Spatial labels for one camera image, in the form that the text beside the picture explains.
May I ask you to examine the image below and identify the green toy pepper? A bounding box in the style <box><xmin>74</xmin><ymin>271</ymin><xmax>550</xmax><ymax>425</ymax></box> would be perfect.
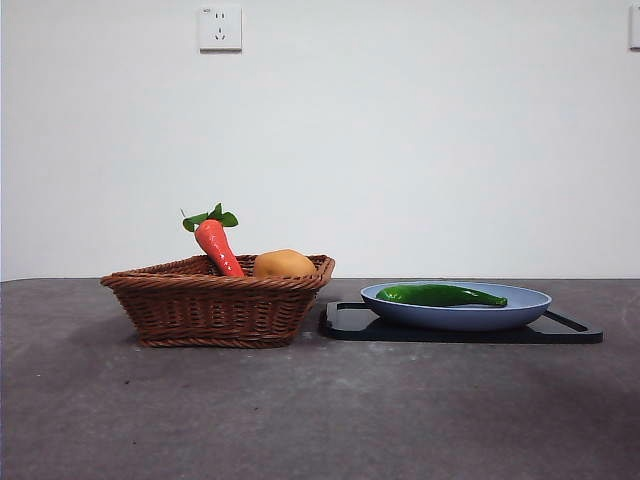
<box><xmin>375</xmin><ymin>283</ymin><xmax>509</xmax><ymax>309</ymax></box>

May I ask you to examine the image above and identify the blue round plate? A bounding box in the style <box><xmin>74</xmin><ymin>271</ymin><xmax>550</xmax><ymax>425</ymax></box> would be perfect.
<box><xmin>359</xmin><ymin>281</ymin><xmax>553</xmax><ymax>333</ymax></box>

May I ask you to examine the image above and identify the black flat tray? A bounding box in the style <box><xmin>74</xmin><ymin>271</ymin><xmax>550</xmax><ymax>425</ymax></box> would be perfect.
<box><xmin>318</xmin><ymin>300</ymin><xmax>605</xmax><ymax>345</ymax></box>

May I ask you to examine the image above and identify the orange toy carrot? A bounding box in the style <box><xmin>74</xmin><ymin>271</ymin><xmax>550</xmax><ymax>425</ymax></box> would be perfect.
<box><xmin>181</xmin><ymin>202</ymin><xmax>246</xmax><ymax>279</ymax></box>

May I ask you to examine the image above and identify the brown wicker basket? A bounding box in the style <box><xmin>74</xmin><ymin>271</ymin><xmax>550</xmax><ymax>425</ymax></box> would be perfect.
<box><xmin>99</xmin><ymin>253</ymin><xmax>337</xmax><ymax>349</ymax></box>

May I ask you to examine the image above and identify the white wall socket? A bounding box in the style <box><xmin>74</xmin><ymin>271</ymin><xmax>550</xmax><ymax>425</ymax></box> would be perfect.
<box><xmin>199</xmin><ymin>4</ymin><xmax>244</xmax><ymax>53</ymax></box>

